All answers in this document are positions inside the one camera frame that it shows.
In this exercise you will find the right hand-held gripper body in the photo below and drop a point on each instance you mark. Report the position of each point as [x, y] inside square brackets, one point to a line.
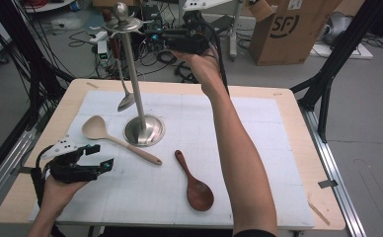
[188, 41]

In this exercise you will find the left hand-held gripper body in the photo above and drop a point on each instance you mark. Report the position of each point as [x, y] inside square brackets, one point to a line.
[69, 168]

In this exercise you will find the metal utensil stand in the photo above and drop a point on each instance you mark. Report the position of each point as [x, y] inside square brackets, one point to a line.
[143, 130]

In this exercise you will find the dark brown wooden spoon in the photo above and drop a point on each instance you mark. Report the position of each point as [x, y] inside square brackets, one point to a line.
[199, 196]

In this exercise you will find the person's left hand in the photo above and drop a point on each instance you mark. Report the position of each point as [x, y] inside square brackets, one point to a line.
[58, 196]

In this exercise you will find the person's right hand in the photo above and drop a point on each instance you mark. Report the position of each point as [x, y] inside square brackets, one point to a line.
[202, 70]

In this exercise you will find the black computer tower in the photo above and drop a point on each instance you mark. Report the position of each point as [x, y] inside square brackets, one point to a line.
[151, 16]

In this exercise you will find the white stand leg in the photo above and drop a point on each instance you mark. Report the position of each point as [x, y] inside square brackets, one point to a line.
[235, 33]
[179, 16]

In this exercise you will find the black tape strip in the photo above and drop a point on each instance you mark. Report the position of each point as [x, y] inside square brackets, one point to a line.
[327, 183]
[25, 170]

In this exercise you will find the white device with green display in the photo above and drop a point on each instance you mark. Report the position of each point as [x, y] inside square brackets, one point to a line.
[103, 51]

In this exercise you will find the white power strip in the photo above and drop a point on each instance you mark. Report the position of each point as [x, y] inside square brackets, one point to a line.
[97, 37]

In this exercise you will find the white grid mat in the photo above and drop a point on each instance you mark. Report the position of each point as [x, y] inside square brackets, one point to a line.
[179, 184]

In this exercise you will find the brown cardboard box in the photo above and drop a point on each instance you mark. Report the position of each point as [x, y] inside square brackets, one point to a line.
[288, 36]

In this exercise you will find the grey kettle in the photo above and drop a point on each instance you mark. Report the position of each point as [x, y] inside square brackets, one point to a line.
[337, 28]

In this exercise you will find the person's black sleeve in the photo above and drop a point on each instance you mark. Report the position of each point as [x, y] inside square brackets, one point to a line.
[255, 233]

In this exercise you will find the white flat board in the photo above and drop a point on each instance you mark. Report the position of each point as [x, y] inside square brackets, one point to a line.
[360, 52]

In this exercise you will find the thin wooden stick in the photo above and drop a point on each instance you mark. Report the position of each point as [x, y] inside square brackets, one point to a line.
[318, 213]

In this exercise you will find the aluminium rail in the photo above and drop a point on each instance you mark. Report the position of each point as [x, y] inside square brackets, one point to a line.
[334, 171]
[5, 164]

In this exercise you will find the black metal frame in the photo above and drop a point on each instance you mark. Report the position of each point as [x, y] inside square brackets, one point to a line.
[331, 62]
[31, 65]

